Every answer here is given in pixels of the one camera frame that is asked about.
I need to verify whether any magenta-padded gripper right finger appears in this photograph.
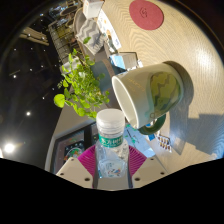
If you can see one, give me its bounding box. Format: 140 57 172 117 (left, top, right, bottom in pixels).
127 145 169 189

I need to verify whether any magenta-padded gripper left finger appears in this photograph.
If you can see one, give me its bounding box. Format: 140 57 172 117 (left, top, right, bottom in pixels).
55 144 98 189

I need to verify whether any clear plastic water bottle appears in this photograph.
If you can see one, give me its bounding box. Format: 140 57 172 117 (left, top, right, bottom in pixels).
94 108 130 190

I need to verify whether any window with festive stickers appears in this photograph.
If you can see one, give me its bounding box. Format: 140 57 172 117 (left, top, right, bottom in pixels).
49 121 101 174

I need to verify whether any pill blister card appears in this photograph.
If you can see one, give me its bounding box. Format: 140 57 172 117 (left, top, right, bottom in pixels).
155 131 173 154

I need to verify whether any group of ceiling lights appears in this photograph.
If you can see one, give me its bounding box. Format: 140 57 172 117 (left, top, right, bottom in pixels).
3 43 54 155

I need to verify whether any green potted plant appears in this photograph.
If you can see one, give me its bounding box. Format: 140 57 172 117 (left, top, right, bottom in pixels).
53 36 116 120

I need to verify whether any small blue and white carton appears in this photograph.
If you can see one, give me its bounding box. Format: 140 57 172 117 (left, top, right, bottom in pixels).
109 53 127 70

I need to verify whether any grey zigzag striped cushion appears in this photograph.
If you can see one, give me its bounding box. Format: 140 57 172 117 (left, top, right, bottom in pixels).
75 18 107 56

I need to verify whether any printed white leaflet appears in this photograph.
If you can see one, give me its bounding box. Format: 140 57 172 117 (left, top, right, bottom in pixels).
97 8 123 51

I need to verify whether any flat round red coaster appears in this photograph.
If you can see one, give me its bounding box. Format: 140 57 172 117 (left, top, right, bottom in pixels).
128 0 165 31

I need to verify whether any group of dining chairs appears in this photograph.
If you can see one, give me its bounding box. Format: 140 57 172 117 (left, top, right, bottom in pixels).
48 1 84 31

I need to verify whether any white mug with green handle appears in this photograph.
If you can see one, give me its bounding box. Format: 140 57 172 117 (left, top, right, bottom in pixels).
111 61 185 136

